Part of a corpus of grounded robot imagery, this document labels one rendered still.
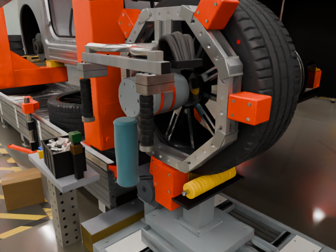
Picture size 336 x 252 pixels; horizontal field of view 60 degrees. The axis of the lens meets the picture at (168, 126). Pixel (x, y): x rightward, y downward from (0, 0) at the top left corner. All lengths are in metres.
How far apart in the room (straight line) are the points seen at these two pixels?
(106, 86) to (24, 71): 1.95
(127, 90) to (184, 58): 0.24
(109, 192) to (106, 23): 0.86
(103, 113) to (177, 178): 0.46
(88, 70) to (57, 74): 2.30
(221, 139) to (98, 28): 0.71
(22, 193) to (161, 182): 1.12
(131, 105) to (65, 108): 1.46
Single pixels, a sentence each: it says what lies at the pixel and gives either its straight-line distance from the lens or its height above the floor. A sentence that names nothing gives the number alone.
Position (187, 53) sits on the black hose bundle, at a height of 1.00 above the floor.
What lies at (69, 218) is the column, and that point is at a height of 0.15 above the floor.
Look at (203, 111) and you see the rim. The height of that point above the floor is 0.78.
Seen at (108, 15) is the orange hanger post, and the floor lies 1.11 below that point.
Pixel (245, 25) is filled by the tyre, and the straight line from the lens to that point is 0.89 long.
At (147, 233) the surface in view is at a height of 0.17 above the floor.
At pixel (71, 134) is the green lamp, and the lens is 1.22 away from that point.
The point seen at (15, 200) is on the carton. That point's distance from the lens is 2.06.
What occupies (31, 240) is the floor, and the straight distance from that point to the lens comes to 1.80.
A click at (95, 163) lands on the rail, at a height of 0.34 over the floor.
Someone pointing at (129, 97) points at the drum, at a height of 0.85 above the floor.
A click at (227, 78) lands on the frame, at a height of 0.93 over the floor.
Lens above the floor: 1.06
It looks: 18 degrees down
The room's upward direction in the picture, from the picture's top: straight up
